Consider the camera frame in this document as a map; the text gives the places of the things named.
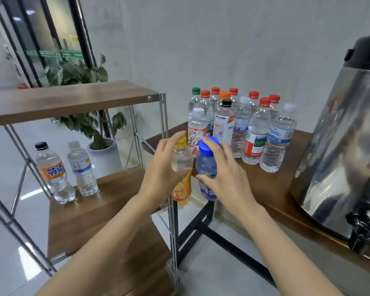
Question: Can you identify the person's right hand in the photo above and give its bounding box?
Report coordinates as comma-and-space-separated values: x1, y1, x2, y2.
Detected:
195, 135, 257, 220

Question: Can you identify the person's left hand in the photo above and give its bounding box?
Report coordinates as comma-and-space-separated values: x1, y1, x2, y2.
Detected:
137, 131, 189, 210

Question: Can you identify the yellow label plastic bottle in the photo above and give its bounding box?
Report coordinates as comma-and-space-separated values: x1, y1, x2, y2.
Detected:
171, 135, 193, 206

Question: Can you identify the blue cap plastic bottle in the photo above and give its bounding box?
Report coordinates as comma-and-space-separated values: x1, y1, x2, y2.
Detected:
195, 137, 222, 201

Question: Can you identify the white-cap blue-label bottle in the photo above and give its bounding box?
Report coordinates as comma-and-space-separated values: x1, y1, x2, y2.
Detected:
231, 97, 254, 159

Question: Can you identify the white cap blue label bottle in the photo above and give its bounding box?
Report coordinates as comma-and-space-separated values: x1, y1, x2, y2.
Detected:
259, 103, 298, 173

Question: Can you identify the white patterned label plastic bottle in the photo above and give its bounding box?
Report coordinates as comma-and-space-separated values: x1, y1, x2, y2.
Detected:
187, 107, 208, 157

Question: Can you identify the slim blue label plastic bottle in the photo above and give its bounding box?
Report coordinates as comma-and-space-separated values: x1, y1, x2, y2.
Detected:
68, 141, 99, 197

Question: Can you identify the green red label plastic bottle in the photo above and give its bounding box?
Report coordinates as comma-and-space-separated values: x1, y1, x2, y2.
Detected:
248, 91, 260, 111

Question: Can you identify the orange label black cap bottle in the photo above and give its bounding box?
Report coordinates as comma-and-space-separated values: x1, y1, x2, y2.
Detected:
35, 141, 76, 204

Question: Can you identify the stainless steel water dispenser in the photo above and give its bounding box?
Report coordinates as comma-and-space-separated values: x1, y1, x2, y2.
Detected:
290, 32, 370, 253

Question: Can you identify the wooden metal shelf rack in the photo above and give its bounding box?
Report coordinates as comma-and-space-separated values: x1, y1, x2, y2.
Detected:
0, 82, 181, 296

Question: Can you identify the person's right forearm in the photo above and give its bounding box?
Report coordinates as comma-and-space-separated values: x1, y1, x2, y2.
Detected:
240, 203, 346, 296

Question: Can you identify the person's left forearm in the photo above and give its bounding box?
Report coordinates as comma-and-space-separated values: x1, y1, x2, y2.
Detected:
34, 194, 167, 296

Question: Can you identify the white plant pot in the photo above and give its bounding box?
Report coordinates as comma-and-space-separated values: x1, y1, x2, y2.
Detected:
86, 139, 123, 178

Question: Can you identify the green potted plant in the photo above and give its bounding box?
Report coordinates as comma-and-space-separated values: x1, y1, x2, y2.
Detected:
46, 55, 127, 150

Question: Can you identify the black metal table frame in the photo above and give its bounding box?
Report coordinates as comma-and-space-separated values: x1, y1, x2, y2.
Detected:
173, 200, 278, 287

